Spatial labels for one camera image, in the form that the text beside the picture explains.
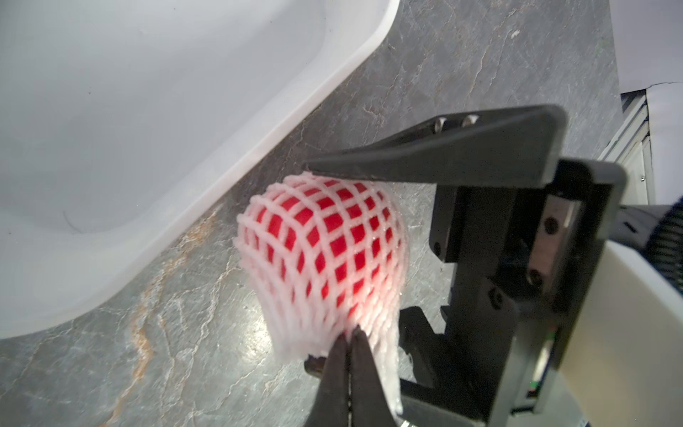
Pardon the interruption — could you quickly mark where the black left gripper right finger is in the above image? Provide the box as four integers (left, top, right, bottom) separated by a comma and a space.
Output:
349, 327, 397, 427

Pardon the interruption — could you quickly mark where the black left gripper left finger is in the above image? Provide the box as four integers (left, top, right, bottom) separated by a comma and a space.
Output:
304, 334, 350, 427

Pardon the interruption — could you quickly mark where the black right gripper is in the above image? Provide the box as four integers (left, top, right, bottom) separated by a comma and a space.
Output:
303, 104, 627, 426

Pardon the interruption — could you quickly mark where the white plastic tub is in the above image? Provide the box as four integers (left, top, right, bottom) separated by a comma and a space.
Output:
1, 1, 398, 338

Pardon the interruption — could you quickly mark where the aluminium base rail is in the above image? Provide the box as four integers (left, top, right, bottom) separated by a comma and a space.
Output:
599, 90, 656, 205

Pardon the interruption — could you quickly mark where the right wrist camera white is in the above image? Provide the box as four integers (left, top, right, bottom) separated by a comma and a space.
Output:
527, 239, 683, 427

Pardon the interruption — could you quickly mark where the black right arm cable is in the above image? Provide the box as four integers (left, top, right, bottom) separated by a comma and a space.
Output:
645, 196, 683, 295

